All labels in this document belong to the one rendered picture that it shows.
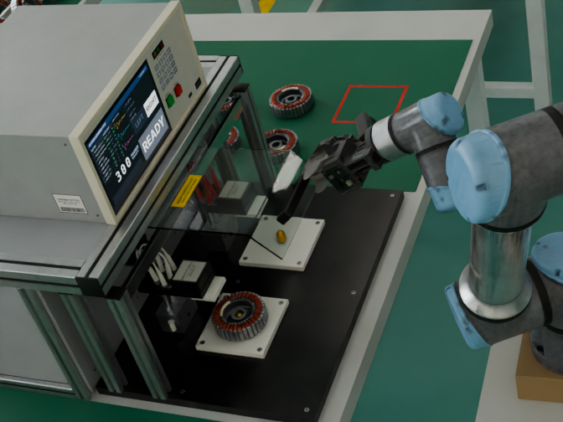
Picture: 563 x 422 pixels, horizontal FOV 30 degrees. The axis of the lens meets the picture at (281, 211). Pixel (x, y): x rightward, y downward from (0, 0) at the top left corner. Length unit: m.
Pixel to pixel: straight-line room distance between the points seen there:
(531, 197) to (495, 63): 2.72
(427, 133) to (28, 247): 0.75
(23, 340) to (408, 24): 1.42
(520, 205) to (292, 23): 1.79
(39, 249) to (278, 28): 1.35
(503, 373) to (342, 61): 1.17
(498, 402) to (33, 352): 0.90
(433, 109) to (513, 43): 2.45
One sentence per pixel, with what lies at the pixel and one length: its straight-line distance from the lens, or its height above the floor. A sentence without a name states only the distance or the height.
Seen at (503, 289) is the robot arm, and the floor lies 1.10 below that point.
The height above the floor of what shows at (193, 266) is 0.92.
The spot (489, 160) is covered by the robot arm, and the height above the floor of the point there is 1.42.
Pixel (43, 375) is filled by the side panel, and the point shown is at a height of 0.79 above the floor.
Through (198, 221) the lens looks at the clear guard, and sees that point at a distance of 1.95.
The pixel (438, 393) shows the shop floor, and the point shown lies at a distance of 2.94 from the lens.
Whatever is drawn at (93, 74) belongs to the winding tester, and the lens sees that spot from 1.98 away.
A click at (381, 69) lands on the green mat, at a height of 0.75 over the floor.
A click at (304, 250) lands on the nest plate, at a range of 2.25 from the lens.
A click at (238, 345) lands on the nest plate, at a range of 2.10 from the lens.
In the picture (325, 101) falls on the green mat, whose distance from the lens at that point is 2.72.
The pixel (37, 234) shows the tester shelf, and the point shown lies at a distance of 2.00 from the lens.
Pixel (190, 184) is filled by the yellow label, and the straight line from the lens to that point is 2.04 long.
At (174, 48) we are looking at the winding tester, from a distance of 2.10.
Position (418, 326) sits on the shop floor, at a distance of 3.11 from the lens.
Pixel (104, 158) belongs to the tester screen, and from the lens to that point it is 1.89.
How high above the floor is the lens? 2.27
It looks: 39 degrees down
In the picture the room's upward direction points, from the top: 17 degrees counter-clockwise
